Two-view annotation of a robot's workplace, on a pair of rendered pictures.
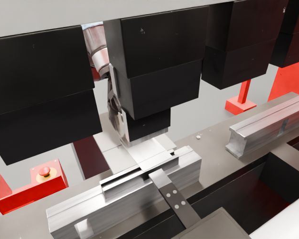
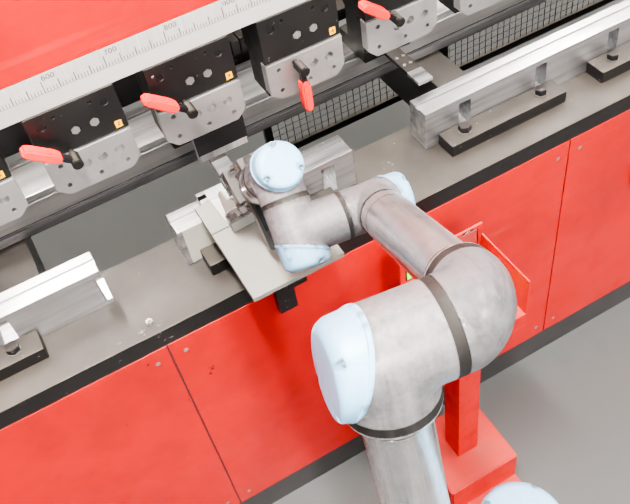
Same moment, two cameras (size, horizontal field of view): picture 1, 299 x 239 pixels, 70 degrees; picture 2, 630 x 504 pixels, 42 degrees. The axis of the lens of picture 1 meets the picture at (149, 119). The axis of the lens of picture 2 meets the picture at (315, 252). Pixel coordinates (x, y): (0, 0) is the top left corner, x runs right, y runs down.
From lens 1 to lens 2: 1.67 m
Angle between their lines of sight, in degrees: 95
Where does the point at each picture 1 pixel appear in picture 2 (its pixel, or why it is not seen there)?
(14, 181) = not seen: outside the picture
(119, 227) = not seen: hidden behind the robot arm
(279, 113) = not seen: outside the picture
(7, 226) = (421, 182)
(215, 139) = (119, 321)
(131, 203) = not seen: hidden behind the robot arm
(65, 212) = (329, 150)
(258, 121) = (43, 287)
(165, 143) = (208, 211)
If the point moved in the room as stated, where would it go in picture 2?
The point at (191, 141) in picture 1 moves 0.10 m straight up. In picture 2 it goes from (165, 314) to (150, 282)
